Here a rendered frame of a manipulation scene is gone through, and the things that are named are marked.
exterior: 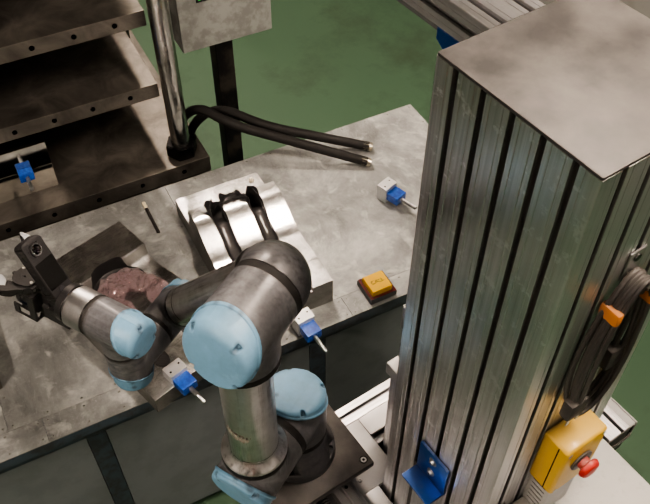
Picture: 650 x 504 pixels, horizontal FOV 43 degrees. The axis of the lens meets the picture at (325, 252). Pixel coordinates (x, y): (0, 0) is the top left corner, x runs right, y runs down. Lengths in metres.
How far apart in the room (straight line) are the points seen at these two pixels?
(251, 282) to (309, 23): 3.62
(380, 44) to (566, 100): 3.65
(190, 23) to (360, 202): 0.74
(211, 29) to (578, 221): 1.89
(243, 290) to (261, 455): 0.37
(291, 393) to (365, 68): 3.01
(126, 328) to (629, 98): 0.86
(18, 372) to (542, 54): 1.64
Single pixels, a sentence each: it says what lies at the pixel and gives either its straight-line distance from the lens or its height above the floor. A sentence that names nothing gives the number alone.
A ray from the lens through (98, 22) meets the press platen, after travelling 2.42.
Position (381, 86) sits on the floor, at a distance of 4.24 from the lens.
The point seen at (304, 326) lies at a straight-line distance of 2.14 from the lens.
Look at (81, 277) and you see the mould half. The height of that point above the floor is 0.91.
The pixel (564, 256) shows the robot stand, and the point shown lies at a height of 1.90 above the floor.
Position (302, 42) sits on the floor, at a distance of 4.54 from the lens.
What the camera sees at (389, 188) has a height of 0.85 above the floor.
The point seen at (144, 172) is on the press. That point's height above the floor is 0.79.
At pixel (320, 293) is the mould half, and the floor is 0.85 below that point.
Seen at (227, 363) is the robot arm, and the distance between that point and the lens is 1.13.
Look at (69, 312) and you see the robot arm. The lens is 1.45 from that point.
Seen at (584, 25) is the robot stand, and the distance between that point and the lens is 1.03.
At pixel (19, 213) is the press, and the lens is 2.64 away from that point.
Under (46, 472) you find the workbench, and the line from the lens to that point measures 2.32.
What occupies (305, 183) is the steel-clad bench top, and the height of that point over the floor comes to 0.80.
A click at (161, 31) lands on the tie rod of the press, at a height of 1.25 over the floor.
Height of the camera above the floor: 2.57
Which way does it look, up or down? 49 degrees down
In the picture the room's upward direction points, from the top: straight up
